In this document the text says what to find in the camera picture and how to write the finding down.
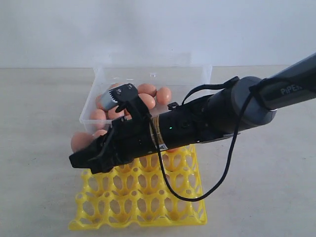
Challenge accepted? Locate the clear plastic container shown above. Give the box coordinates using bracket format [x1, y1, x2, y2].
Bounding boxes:
[79, 65, 212, 134]

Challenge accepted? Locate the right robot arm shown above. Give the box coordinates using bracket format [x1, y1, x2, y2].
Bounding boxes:
[69, 55, 316, 174]

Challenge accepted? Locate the yellow plastic egg tray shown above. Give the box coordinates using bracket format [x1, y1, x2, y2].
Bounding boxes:
[68, 145, 207, 231]

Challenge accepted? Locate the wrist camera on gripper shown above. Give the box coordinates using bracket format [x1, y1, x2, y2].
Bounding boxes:
[101, 83, 152, 121]

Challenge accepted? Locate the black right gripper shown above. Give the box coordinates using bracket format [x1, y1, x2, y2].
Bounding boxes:
[69, 117, 156, 174]

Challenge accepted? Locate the brown egg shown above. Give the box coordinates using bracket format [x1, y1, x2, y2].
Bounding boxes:
[138, 93, 156, 110]
[108, 107, 125, 120]
[108, 83, 121, 89]
[124, 109, 130, 116]
[156, 87, 172, 105]
[167, 148, 180, 153]
[137, 83, 157, 97]
[93, 129, 107, 138]
[95, 94, 105, 111]
[89, 109, 107, 130]
[71, 132, 94, 152]

